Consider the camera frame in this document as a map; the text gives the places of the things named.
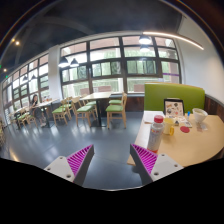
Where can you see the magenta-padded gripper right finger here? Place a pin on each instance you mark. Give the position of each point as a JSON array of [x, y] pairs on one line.
[[163, 165]]

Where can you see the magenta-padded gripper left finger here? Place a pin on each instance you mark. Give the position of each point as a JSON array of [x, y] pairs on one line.
[[59, 166]]

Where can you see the red-capped drink bottle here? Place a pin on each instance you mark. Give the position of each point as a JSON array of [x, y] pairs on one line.
[[155, 133]]

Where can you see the yellow mug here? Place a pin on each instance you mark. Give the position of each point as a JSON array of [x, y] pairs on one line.
[[168, 126]]

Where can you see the flat round red coaster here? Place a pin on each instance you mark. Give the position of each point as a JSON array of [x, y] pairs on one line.
[[185, 129]]

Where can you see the printed cards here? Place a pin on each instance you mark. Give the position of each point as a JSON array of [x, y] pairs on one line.
[[182, 121]]

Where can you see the white paper sheet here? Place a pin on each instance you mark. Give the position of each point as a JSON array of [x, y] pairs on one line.
[[150, 116]]

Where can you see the small blue-capped tube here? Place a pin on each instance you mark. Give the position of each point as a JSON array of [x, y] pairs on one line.
[[188, 115]]

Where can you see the black-framed picture stand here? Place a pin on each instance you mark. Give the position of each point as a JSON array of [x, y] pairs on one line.
[[173, 107]]

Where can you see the white bowl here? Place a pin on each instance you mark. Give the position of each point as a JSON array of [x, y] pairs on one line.
[[200, 115]]

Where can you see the long wooden dining table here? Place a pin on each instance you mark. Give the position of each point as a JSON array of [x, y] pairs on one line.
[[45, 104]]

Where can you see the person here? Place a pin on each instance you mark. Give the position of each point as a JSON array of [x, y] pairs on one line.
[[36, 106]]

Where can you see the green upholstered bench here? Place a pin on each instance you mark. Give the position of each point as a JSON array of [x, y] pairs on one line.
[[156, 96]]

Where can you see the wooden chairs with green seats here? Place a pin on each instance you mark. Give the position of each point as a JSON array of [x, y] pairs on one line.
[[115, 108]]

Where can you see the curved linear ceiling light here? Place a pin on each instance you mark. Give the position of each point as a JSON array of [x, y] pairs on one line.
[[173, 36]]

